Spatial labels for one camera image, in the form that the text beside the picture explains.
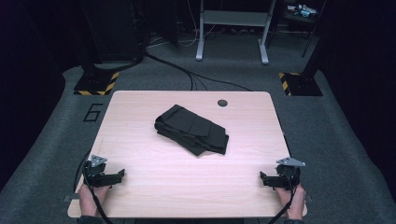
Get black stand with striped base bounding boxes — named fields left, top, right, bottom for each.
left=73, top=0, right=120, bottom=97
left=277, top=0, right=329, bottom=97

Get black pants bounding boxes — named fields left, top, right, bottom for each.
left=153, top=104, right=230, bottom=157

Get white metal desk frame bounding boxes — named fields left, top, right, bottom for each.
left=194, top=0, right=277, bottom=65

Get person's right hand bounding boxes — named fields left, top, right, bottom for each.
left=275, top=184, right=307, bottom=220

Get dark shelf with small items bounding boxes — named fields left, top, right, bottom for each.
left=281, top=0, right=325, bottom=59

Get black floor cable bundle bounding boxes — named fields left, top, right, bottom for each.
left=143, top=50, right=254, bottom=92

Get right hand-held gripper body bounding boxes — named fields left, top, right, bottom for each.
left=275, top=157, right=306, bottom=189

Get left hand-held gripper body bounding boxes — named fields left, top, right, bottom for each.
left=82, top=154, right=110, bottom=189

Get black cabinet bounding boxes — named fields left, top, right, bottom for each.
left=79, top=0, right=148, bottom=64

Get person's left hand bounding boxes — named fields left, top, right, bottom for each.
left=78, top=183, right=110, bottom=217

